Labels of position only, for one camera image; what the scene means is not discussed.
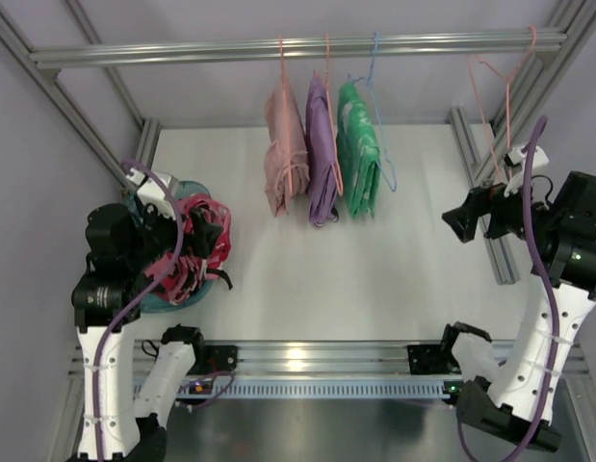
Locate light pink trousers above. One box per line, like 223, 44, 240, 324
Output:
264, 81, 309, 218

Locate aluminium hanging rail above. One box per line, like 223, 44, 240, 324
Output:
29, 27, 568, 69

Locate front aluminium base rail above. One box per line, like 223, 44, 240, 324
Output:
68, 339, 590, 381

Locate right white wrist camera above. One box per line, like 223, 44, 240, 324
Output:
504, 144, 549, 197

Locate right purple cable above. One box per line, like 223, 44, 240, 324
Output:
455, 115, 561, 461

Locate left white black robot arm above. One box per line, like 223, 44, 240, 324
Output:
71, 203, 209, 461

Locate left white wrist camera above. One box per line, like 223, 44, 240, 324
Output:
126, 167, 179, 219

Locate slotted grey cable duct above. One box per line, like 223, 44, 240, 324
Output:
176, 377, 462, 399

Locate aluminium frame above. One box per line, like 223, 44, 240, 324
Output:
0, 1, 596, 461

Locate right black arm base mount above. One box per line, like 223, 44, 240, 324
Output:
406, 344, 460, 375

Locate green patterned trousers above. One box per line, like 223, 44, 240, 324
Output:
336, 82, 381, 218

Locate pink patterned trousers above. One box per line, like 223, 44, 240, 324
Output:
151, 193, 233, 305

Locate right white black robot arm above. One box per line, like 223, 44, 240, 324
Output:
442, 171, 596, 452

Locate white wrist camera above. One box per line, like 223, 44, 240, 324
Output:
126, 167, 179, 219
504, 144, 549, 197

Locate purple trousers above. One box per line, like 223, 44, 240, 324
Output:
305, 72, 338, 227

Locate teal plastic bin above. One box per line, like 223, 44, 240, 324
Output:
122, 180, 212, 314

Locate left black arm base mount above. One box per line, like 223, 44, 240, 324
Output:
189, 344, 239, 375

